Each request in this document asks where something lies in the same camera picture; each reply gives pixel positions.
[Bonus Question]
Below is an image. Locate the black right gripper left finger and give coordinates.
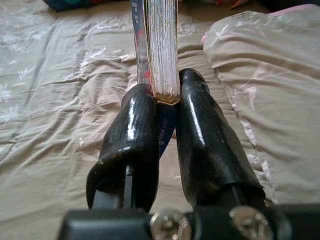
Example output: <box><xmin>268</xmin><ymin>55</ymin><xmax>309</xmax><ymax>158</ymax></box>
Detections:
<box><xmin>86</xmin><ymin>83</ymin><xmax>161</xmax><ymax>211</ymax></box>

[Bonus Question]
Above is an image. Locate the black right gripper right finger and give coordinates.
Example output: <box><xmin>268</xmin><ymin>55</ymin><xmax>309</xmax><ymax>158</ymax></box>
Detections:
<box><xmin>176</xmin><ymin>68</ymin><xmax>266</xmax><ymax>208</ymax></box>

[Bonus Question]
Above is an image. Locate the colourful comic book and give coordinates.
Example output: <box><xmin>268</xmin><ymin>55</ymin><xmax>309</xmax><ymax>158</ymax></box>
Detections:
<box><xmin>129</xmin><ymin>0</ymin><xmax>181</xmax><ymax>161</ymax></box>

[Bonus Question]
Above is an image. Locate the bed with grey floral sheet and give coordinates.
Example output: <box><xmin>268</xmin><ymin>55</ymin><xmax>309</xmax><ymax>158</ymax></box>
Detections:
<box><xmin>0</xmin><ymin>0</ymin><xmax>320</xmax><ymax>240</ymax></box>

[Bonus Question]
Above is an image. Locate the grey floral pink-edged pillow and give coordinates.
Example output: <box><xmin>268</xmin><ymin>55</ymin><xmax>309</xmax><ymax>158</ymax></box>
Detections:
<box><xmin>202</xmin><ymin>4</ymin><xmax>320</xmax><ymax>205</ymax></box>

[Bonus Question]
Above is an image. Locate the red cloth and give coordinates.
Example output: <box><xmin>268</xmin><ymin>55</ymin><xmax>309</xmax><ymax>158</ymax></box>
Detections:
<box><xmin>214</xmin><ymin>0</ymin><xmax>242</xmax><ymax>10</ymax></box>

